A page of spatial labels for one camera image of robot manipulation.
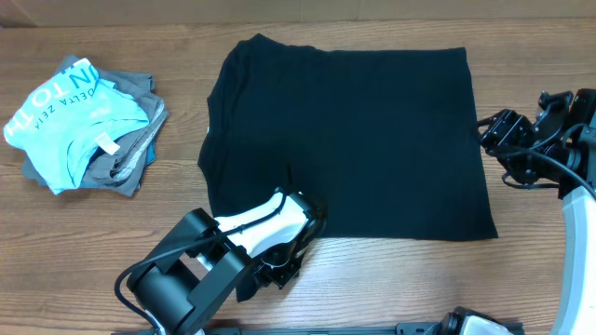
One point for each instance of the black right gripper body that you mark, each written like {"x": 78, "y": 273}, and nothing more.
{"x": 507, "y": 134}

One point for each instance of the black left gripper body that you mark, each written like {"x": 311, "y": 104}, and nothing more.
{"x": 277, "y": 264}

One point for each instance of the black t-shirt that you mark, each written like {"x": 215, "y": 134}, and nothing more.
{"x": 384, "y": 142}

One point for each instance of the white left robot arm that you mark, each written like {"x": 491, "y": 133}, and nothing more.
{"x": 185, "y": 279}

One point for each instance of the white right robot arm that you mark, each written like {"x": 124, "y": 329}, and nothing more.
{"x": 557, "y": 150}

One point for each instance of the grey folded garment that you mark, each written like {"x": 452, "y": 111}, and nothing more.
{"x": 122, "y": 170}

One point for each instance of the light blue printed t-shirt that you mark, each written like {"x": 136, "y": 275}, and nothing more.
{"x": 66, "y": 120}

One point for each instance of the brown cardboard backboard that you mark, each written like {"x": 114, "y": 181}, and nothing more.
{"x": 68, "y": 13}

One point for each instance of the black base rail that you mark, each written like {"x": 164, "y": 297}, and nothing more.
{"x": 399, "y": 329}

